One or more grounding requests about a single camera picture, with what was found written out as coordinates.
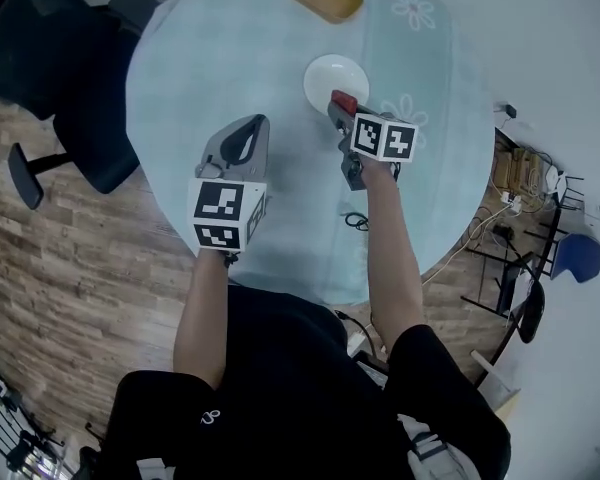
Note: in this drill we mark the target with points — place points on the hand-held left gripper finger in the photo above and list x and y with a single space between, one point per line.
262 135
234 143

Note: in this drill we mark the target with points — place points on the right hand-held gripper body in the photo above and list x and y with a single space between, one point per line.
383 139

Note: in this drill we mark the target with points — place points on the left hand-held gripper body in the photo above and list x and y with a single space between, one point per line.
215 207

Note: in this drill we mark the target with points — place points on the red piece of meat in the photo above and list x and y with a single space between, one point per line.
343 100

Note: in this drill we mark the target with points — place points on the white round plate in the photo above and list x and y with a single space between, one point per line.
330 75

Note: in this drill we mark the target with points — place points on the person's right forearm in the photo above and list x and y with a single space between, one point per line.
392 248

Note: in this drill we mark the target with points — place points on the person's left forearm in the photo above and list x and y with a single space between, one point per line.
205 313

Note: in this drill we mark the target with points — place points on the light blue flowered tablecloth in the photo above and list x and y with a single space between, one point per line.
205 68

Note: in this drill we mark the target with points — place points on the black power adapter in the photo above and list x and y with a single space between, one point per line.
507 110

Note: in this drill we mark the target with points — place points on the wooden crate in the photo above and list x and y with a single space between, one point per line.
517 168

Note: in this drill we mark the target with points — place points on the white power strip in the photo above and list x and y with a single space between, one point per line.
511 202

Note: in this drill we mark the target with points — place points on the white round device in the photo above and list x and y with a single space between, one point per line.
555 183

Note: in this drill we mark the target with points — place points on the black metal rack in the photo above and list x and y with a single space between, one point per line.
515 263

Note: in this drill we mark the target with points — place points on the black office chair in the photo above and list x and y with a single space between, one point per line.
65 68

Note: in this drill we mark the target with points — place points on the person's black shirt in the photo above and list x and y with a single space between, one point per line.
290 393

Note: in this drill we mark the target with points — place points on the blue plastic chair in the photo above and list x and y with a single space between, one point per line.
580 255

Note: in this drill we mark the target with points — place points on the light wooden board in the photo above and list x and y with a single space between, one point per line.
497 388

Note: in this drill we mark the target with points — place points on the black equipment stand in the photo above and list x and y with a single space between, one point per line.
10 433

